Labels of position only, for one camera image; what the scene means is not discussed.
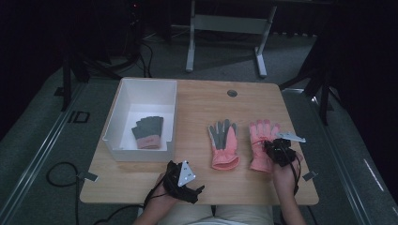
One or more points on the person's left hand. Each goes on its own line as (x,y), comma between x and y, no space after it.
(162,197)

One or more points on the person's right hand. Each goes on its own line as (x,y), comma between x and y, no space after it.
(284,179)

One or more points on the person's lap in beige trousers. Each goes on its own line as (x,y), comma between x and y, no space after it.
(219,215)

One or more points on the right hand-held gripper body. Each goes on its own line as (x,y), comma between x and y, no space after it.
(283,153)

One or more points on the metal floor rail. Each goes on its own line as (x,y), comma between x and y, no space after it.
(40,156)
(341,162)

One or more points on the grey round table grommet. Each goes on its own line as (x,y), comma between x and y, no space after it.
(232,93)

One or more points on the black tripod stand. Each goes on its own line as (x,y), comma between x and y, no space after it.
(66,84)
(324,93)

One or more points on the white box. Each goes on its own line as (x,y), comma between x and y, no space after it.
(140,93)

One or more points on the grey metal desk frame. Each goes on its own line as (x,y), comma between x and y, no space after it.
(230,24)

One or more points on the pink glove with printed patch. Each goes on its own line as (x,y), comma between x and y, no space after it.
(259,134)

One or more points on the pink glove with grey palm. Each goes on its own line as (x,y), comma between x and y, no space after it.
(223,146)

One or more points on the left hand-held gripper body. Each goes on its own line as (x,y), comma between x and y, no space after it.
(186,175)

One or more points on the grey tag on table edge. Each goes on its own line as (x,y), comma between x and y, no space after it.
(310,175)
(89,176)

